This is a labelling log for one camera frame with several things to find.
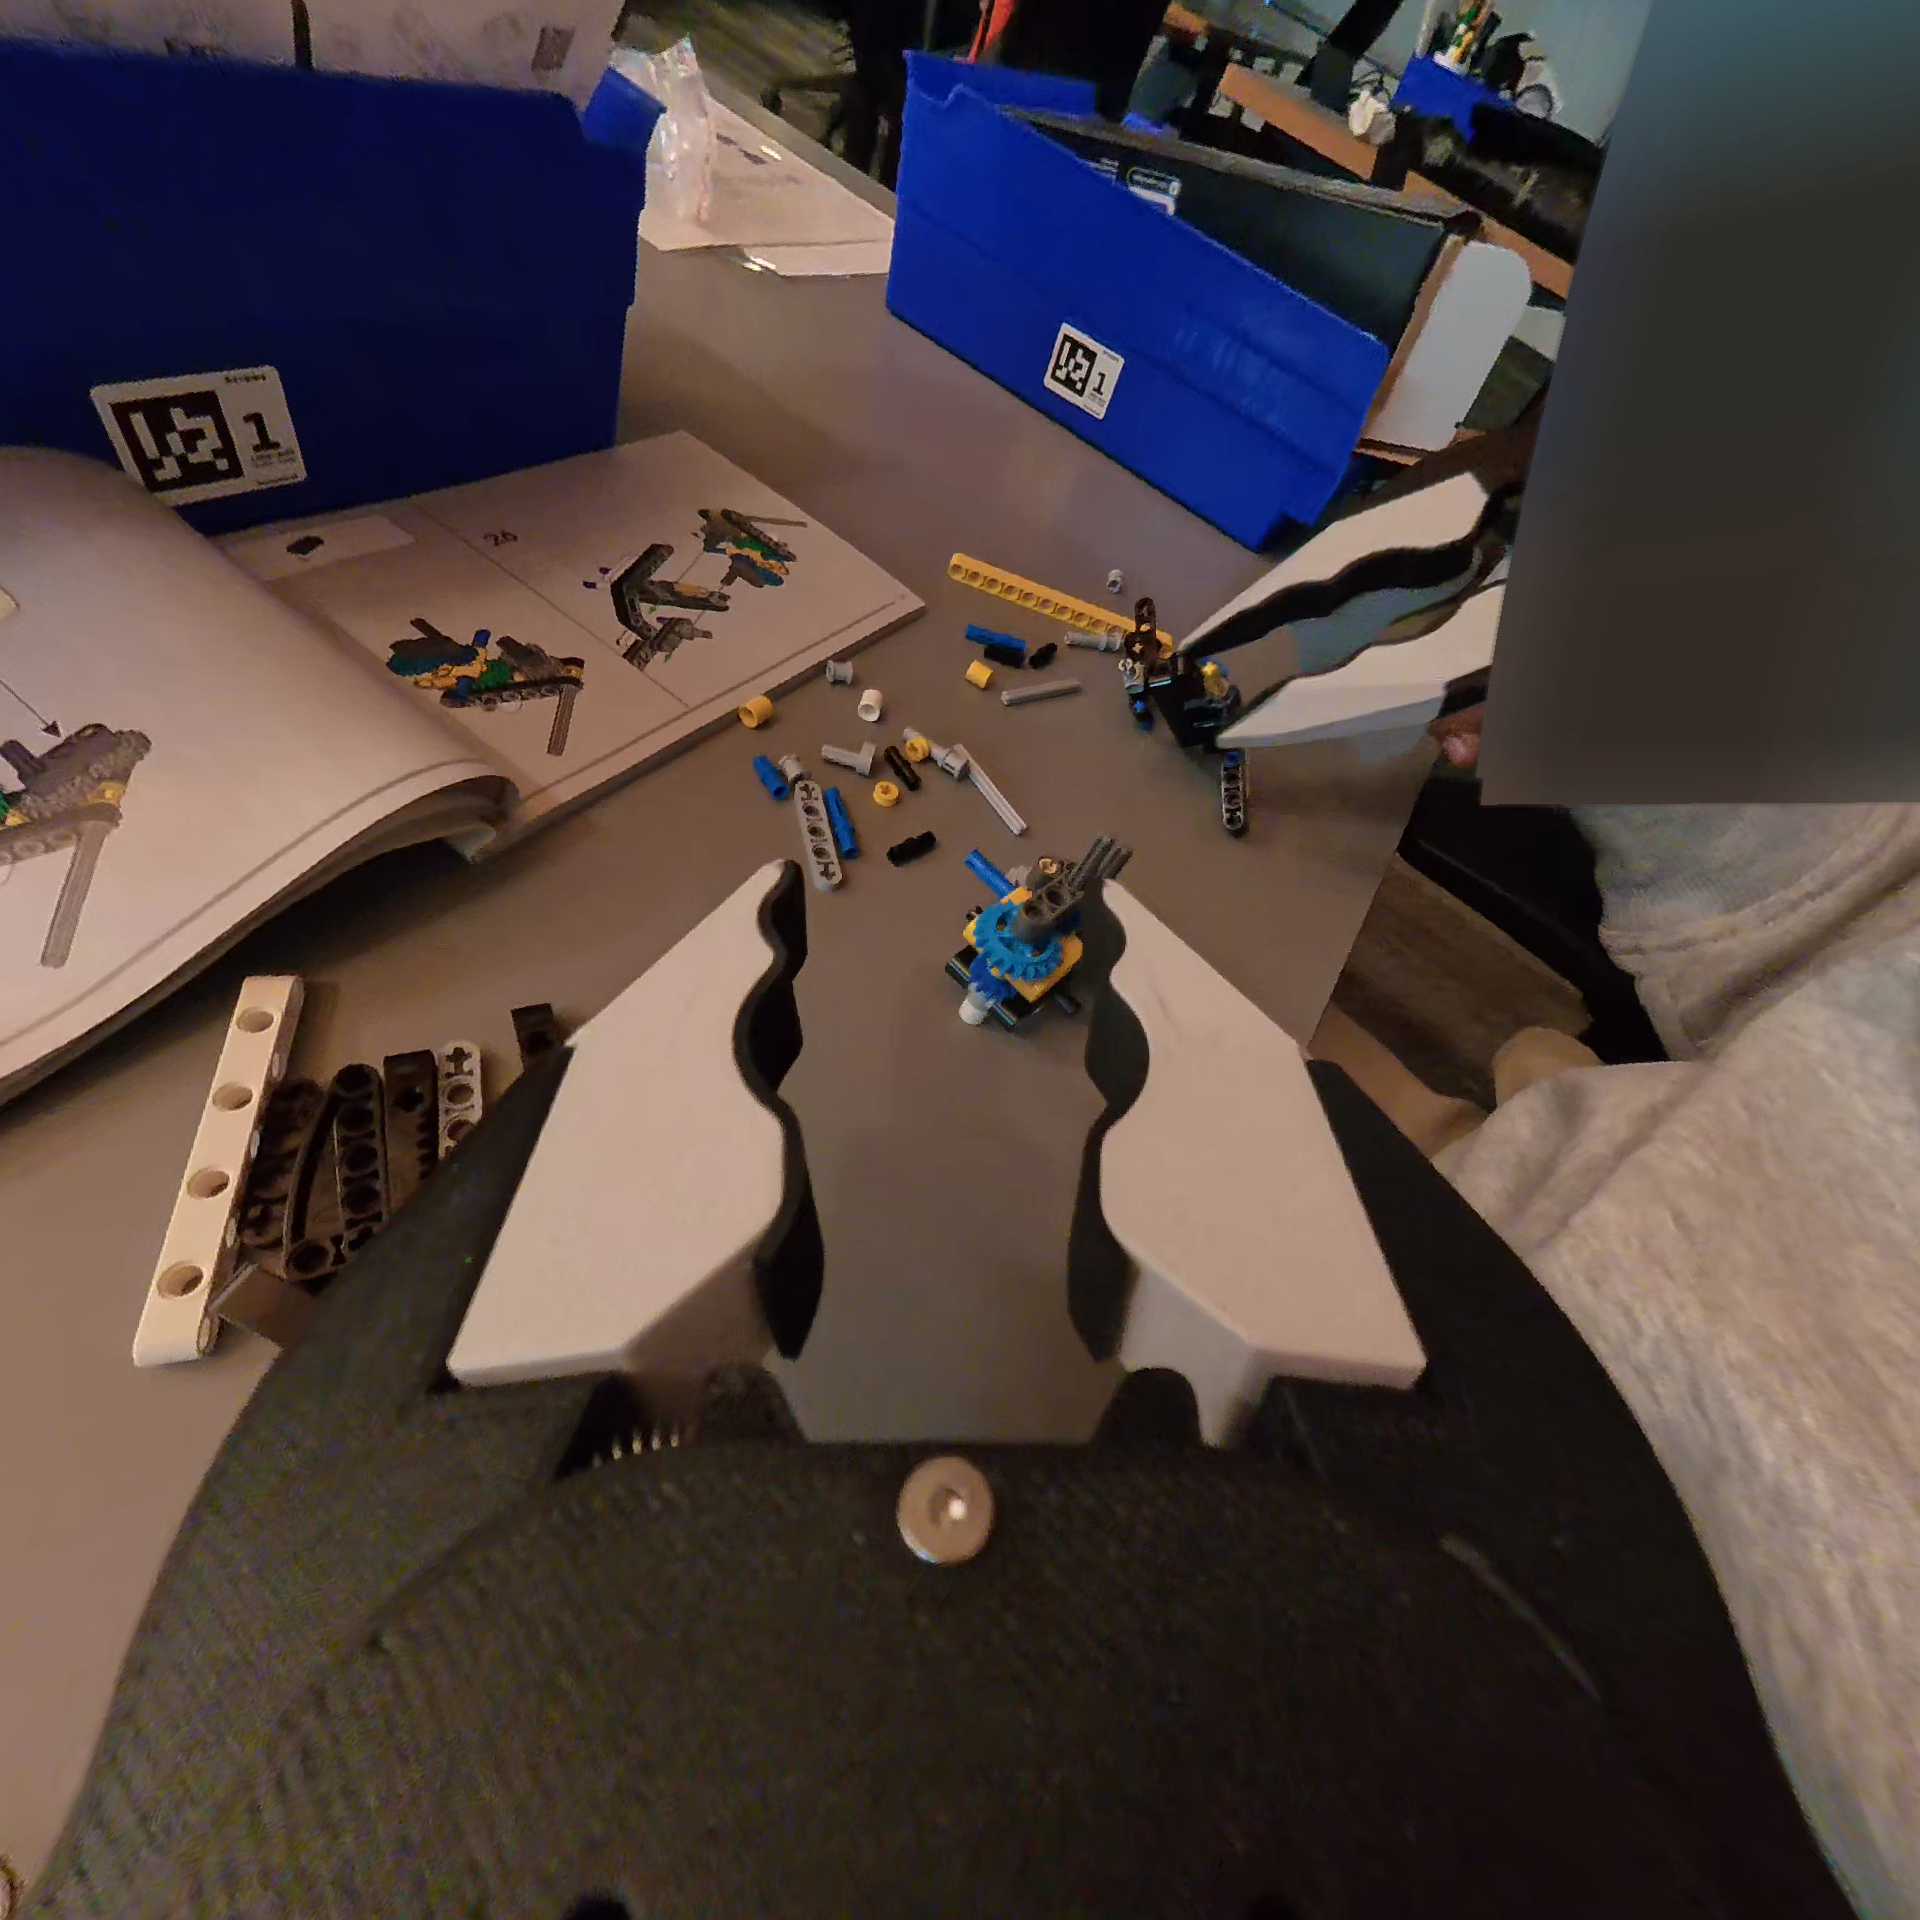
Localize person in grey sweatshirt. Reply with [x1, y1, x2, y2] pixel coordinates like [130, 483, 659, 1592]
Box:
[1432, 900, 1920, 1920]

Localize blue gear lego assembly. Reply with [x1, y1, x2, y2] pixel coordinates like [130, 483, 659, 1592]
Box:
[944, 835, 1137, 1041]

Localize clear plastic bag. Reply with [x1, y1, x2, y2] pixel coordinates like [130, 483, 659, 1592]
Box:
[648, 37, 725, 232]

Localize long yellow lego beam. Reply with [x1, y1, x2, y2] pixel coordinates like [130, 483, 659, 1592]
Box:
[949, 551, 1175, 656]

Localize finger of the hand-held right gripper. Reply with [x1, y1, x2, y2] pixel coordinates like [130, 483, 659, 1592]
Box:
[1211, 583, 1509, 755]
[1175, 469, 1521, 666]

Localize blue plastic bin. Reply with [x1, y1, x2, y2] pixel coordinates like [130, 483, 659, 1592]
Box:
[0, 37, 669, 540]
[885, 48, 1397, 560]

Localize background wooden desk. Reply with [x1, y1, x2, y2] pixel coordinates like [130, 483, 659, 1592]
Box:
[1170, 8, 1503, 191]

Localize lego instruction booklet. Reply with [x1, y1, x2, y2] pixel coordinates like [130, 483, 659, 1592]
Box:
[0, 432, 929, 1108]

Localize white cardboard box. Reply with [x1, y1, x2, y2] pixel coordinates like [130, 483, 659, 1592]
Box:
[292, 0, 633, 107]

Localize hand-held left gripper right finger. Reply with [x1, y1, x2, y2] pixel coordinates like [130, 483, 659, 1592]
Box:
[1066, 877, 1432, 1448]

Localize pile of dark lego beams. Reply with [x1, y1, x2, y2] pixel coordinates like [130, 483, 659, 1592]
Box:
[224, 1001, 572, 1325]

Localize person's right forearm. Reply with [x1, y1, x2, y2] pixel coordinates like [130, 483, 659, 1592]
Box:
[1576, 803, 1920, 1058]

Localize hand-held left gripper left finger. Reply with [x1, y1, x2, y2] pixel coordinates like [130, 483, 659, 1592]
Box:
[448, 860, 831, 1419]

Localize black lego assembly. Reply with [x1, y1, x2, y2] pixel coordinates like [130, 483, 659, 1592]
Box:
[1119, 595, 1241, 756]

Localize long white lego beam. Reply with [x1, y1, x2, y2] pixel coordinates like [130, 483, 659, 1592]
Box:
[133, 976, 306, 1370]

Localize scattered small lego pieces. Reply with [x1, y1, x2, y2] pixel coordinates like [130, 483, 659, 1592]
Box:
[738, 567, 1087, 874]

